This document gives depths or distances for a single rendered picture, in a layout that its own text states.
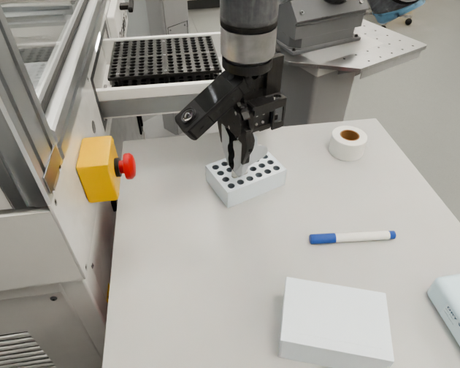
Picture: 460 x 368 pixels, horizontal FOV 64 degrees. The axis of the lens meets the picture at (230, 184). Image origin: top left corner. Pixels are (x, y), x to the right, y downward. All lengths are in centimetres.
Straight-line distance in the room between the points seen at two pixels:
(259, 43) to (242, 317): 36
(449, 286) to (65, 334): 59
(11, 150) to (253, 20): 30
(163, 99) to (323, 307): 47
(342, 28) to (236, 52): 80
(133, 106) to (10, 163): 37
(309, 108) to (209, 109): 79
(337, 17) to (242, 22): 77
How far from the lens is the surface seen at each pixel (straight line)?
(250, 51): 50
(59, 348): 76
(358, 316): 50
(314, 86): 125
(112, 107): 76
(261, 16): 49
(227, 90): 53
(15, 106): 40
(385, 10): 109
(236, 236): 61
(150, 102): 75
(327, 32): 124
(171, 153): 77
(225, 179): 66
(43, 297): 62
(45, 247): 50
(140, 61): 83
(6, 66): 40
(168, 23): 181
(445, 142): 239
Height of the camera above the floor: 124
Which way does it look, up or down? 43 degrees down
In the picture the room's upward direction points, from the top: straight up
